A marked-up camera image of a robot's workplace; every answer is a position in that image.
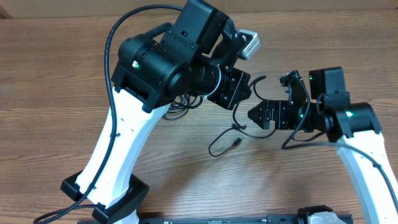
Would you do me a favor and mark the short black USB cable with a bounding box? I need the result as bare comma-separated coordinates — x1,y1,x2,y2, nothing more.
207,75,277,158

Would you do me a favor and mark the long black USB cable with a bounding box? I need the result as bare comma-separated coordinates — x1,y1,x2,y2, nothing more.
161,93,205,121

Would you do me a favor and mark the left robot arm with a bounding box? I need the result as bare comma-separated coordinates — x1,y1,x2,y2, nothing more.
61,1,260,223

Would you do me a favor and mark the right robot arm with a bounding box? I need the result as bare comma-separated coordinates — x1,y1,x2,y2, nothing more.
248,67,397,223

